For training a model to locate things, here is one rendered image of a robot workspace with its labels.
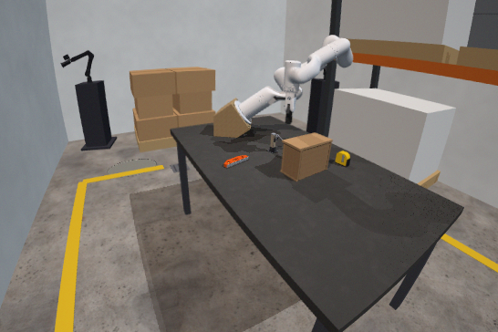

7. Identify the tan wooden cabinet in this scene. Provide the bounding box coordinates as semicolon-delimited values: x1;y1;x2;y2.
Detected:
280;133;333;182

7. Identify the yellow tape measure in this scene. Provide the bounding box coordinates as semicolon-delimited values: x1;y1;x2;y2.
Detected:
335;151;350;167

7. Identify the orange spirit level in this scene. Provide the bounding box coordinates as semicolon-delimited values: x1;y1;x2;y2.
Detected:
224;155;248;168

